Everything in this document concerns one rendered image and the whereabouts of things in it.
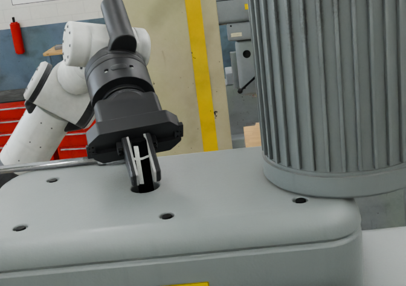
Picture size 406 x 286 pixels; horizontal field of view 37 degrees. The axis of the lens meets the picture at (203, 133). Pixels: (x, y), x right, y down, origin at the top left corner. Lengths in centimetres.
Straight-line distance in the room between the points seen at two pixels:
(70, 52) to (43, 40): 932
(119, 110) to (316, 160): 27
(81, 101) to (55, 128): 9
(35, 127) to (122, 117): 42
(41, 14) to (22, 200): 939
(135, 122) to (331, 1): 29
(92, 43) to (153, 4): 158
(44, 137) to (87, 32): 35
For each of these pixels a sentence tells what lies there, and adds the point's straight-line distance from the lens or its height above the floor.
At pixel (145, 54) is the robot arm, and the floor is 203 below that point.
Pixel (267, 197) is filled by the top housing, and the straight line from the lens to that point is 71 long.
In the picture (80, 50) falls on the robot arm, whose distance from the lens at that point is 89.
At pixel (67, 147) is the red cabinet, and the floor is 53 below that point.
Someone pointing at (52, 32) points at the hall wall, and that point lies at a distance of 1015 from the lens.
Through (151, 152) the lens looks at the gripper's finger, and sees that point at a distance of 76.
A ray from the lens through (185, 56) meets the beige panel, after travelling 248.
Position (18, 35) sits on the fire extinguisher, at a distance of 1019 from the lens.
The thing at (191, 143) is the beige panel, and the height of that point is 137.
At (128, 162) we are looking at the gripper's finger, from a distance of 75.
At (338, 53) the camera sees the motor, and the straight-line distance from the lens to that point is 64.
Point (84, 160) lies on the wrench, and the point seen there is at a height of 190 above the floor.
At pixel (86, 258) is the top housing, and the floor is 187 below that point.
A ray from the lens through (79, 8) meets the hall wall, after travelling 1001.
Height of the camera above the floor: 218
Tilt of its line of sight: 17 degrees down
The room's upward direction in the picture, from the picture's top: 7 degrees counter-clockwise
